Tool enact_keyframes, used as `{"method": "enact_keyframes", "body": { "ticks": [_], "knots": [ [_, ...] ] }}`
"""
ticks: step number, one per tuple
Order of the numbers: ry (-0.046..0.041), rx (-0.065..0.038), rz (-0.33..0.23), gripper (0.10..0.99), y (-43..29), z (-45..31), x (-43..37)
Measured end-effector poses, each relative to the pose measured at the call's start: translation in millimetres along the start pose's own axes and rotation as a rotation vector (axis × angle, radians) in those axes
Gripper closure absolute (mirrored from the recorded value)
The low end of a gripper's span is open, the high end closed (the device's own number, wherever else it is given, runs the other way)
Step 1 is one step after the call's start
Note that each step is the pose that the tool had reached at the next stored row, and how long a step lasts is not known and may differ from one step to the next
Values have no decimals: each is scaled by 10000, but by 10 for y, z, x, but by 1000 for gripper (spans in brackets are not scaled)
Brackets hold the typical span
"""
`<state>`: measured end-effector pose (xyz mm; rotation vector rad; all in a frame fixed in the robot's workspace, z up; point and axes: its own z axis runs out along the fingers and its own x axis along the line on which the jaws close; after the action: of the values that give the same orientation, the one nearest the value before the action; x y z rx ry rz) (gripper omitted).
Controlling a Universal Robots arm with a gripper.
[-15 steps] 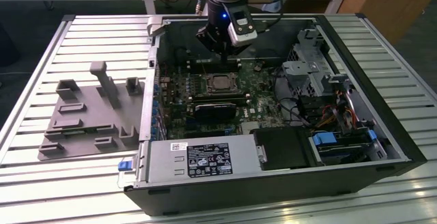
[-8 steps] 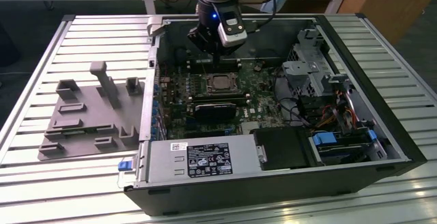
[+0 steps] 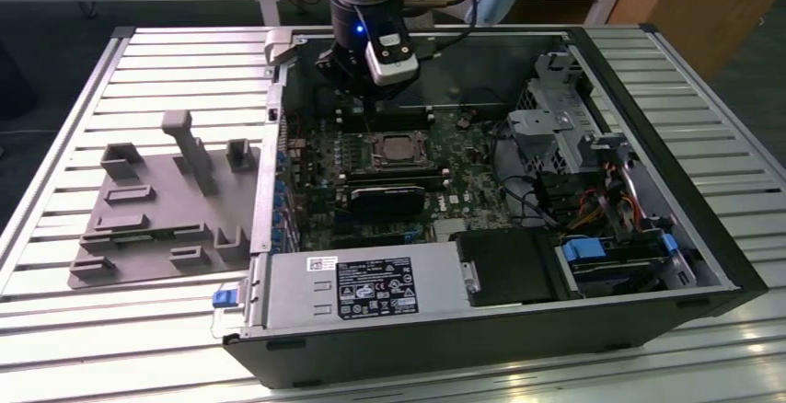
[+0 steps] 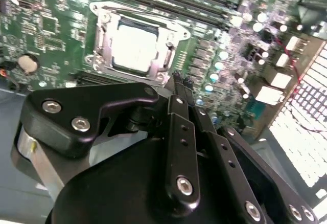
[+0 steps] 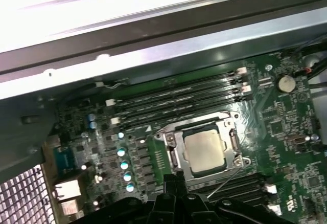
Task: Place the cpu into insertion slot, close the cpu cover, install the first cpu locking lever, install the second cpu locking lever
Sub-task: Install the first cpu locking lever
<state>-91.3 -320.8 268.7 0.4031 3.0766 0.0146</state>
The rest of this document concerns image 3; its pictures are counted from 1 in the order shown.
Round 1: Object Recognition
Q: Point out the metal socket cover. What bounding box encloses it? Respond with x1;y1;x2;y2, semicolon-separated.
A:
367;132;431;173

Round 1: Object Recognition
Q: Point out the black RAM slot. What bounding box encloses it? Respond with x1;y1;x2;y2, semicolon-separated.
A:
337;118;431;127
340;124;431;133
347;167;444;179
335;106;431;115
344;176;448;190
336;111;431;121

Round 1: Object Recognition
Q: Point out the black graphics card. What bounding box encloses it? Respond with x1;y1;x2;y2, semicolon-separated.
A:
348;184;428;220

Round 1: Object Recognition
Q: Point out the green motherboard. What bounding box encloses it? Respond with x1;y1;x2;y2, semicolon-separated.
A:
278;103;515;255

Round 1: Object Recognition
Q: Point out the grey metal drive cage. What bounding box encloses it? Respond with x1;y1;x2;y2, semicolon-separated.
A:
505;52;615;174

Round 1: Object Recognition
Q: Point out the silver chipset heat sink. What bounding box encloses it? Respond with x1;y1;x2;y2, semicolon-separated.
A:
432;218;468;238

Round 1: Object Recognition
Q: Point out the grey parts rack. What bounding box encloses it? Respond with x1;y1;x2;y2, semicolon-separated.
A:
65;109;265;290

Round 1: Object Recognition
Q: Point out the green RAM stick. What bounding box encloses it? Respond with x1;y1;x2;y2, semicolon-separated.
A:
102;231;177;242

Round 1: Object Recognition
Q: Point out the black drive bay box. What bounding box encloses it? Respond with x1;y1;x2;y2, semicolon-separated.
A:
451;227;581;307

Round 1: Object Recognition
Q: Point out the grey power supply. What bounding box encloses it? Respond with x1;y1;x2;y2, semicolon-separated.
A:
241;241;471;330

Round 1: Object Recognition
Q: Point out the wooden cabinet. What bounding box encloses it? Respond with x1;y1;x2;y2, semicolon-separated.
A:
612;0;786;82

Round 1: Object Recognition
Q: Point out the hard disk in blue carrier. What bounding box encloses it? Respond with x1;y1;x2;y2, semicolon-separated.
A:
555;231;683;298

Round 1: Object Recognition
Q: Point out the black open PC case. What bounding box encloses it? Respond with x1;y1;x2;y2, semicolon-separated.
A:
220;23;772;390

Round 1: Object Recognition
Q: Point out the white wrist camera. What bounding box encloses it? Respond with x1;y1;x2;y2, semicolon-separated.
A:
364;32;423;86

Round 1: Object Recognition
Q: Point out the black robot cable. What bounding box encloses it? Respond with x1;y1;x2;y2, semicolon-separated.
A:
404;0;481;60

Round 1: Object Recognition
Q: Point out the coloured wire bundle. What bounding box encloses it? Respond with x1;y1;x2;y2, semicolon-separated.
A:
567;189;645;234

